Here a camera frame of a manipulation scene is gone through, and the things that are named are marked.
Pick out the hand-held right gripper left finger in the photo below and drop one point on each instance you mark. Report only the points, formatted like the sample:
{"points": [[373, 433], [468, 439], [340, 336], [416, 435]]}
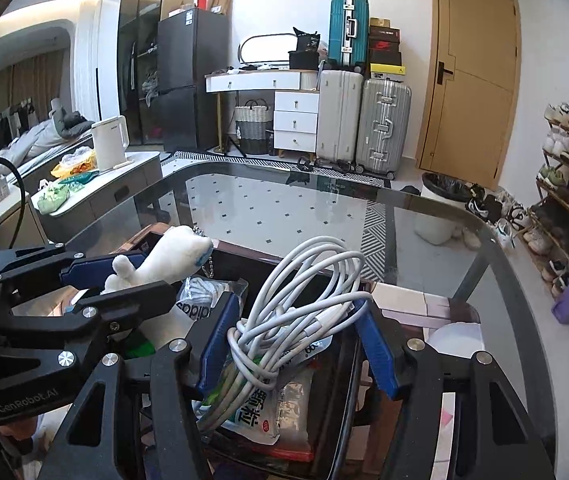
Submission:
{"points": [[219, 345]]}

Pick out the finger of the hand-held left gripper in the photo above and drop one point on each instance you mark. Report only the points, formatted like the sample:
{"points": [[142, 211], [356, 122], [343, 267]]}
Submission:
{"points": [[129, 302], [99, 270]]}

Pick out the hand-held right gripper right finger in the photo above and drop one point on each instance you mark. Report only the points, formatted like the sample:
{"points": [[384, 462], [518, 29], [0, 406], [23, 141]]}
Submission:
{"points": [[377, 355]]}

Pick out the clear bag of white shoelaces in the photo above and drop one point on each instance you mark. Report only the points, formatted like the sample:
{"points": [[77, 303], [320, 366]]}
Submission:
{"points": [[199, 305]]}

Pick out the small green medicine packet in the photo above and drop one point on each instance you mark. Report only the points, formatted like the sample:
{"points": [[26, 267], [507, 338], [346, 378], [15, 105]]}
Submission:
{"points": [[139, 347]]}

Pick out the white and blue plush toy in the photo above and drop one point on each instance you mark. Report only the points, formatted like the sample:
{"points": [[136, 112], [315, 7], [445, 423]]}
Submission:
{"points": [[169, 255]]}

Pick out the large green medicine packet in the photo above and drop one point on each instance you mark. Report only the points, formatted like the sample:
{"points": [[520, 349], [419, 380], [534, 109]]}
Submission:
{"points": [[252, 417]]}

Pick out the black cardboard box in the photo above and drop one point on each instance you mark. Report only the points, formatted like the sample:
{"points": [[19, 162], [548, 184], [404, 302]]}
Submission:
{"points": [[234, 265]]}

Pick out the grey side cabinet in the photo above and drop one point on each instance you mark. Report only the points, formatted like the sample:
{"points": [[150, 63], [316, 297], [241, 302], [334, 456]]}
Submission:
{"points": [[114, 195]]}

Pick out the green snack bag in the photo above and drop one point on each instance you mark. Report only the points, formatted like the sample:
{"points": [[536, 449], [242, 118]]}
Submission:
{"points": [[54, 199]]}

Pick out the clear bag with cream cloth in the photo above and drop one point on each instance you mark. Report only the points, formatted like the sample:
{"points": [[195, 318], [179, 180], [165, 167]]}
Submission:
{"points": [[294, 410]]}

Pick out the clear bag of orange snacks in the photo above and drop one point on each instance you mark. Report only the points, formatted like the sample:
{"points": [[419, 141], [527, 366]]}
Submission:
{"points": [[74, 162]]}

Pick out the white electric kettle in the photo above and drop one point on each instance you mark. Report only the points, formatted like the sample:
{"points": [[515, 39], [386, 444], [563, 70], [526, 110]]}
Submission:
{"points": [[109, 142]]}

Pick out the bed with grey bedding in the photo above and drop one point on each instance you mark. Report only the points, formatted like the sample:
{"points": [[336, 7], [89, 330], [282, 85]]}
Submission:
{"points": [[29, 142]]}

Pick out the white trash bin black liner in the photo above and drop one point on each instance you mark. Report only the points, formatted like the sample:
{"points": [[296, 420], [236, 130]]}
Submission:
{"points": [[444, 190]]}

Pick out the pile of loose sneakers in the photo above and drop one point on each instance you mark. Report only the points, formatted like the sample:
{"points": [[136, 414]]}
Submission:
{"points": [[484, 207]]}

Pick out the grey hanging cloth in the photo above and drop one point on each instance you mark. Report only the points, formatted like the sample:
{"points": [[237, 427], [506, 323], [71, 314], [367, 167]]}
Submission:
{"points": [[150, 90]]}

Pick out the black and white patterned rug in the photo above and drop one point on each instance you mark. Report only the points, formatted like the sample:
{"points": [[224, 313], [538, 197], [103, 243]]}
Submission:
{"points": [[264, 162]]}

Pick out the black slippers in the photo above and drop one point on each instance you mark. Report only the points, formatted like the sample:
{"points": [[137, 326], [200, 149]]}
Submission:
{"points": [[324, 164]]}

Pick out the brown curtain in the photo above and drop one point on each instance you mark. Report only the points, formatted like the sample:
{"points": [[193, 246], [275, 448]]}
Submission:
{"points": [[39, 80]]}

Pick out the white and grey woven basket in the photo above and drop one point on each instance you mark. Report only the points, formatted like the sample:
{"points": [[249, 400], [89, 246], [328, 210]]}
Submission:
{"points": [[253, 127]]}

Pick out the black refrigerator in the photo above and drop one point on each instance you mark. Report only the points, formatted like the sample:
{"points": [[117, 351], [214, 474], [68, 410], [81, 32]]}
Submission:
{"points": [[184, 60]]}

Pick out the silver suitcase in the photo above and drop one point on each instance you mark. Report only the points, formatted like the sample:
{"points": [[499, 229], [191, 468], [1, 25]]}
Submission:
{"points": [[384, 125]]}

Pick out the white drawer cabinet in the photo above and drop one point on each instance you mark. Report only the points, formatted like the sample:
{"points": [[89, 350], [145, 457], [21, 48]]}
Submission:
{"points": [[297, 122]]}

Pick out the dark glass wardrobe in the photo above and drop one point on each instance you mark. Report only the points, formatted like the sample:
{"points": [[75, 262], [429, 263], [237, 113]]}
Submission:
{"points": [[134, 35]]}

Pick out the white dressing table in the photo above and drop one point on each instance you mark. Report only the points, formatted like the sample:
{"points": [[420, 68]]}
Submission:
{"points": [[249, 81]]}

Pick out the white suitcase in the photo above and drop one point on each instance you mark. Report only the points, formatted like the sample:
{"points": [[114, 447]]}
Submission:
{"points": [[339, 115]]}

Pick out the wooden door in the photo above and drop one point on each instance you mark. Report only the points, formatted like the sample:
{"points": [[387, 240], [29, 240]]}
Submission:
{"points": [[474, 125]]}

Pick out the oval mirror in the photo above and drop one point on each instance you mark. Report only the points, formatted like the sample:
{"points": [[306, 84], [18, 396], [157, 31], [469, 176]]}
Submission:
{"points": [[264, 50]]}

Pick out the white ribbed container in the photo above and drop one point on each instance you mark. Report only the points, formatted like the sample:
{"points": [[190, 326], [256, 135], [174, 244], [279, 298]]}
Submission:
{"points": [[309, 81]]}

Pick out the yellow and black shoe box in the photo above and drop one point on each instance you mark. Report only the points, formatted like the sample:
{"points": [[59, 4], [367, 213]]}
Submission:
{"points": [[388, 70]]}

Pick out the black storage case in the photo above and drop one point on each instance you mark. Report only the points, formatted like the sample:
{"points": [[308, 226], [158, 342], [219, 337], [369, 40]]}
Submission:
{"points": [[303, 60]]}

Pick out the black paper bag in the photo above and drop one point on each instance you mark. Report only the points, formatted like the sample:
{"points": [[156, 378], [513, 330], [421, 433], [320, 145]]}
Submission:
{"points": [[307, 40]]}

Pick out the dark shoe box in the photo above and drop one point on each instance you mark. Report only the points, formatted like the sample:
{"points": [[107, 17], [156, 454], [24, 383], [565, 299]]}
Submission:
{"points": [[384, 39]]}

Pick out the teal suitcase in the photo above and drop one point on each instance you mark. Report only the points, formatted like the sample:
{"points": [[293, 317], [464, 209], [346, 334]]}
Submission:
{"points": [[337, 30]]}

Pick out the brown shoe box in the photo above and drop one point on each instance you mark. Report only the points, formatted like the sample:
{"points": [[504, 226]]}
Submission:
{"points": [[383, 23]]}

